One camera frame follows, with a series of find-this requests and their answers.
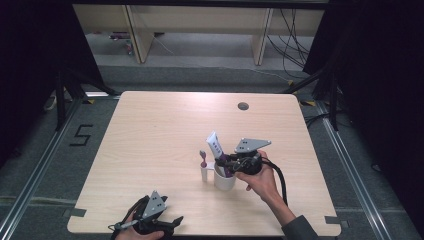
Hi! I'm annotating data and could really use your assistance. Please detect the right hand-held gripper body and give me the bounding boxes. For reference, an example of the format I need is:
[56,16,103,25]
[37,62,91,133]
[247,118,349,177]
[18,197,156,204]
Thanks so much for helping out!
[229,137,272,177]

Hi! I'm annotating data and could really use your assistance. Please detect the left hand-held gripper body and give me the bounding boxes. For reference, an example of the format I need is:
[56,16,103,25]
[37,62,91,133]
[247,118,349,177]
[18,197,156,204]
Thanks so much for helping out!
[131,190,176,236]

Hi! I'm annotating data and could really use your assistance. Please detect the white cup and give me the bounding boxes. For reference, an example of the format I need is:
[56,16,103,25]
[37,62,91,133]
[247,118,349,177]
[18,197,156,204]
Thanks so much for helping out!
[200,161,238,192]

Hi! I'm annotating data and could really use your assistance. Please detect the white and purple toothpaste tube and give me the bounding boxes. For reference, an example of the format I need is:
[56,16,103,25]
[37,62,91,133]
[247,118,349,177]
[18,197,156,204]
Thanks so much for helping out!
[205,130,235,178]

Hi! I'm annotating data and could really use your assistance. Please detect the person's left hand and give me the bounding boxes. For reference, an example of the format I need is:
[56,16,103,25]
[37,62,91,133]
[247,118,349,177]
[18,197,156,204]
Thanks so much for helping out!
[114,213,166,240]

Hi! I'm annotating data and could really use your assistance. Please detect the person's right hand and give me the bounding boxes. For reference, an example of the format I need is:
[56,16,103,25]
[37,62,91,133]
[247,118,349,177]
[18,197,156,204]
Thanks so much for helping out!
[234,149,282,203]

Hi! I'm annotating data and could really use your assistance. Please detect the black metal stand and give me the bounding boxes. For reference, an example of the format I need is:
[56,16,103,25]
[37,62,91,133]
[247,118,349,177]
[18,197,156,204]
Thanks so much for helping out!
[54,65,122,132]
[281,64,343,132]

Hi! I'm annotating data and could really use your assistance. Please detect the dark curtain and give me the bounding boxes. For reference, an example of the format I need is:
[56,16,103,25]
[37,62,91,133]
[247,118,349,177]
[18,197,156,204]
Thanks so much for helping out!
[301,0,424,231]
[0,0,108,168]

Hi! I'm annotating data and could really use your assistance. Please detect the small clutter under desk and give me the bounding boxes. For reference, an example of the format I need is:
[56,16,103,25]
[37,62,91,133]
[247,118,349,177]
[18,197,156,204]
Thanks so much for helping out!
[108,30,136,57]

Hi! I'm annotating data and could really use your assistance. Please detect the black cable with silver plug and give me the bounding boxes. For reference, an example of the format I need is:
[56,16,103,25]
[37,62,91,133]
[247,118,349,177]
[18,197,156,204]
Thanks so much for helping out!
[107,195,150,240]

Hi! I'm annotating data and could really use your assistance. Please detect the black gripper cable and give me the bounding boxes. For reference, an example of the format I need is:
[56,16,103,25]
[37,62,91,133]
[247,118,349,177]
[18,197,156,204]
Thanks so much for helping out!
[261,157,289,206]

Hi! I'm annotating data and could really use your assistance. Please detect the metal floor rail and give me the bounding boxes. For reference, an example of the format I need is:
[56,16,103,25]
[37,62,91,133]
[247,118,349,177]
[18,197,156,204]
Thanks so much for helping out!
[314,99,393,240]
[0,96,86,238]

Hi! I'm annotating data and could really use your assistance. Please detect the hanging black cables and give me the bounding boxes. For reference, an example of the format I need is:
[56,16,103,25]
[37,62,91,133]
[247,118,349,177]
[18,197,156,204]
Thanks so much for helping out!
[265,7,313,80]

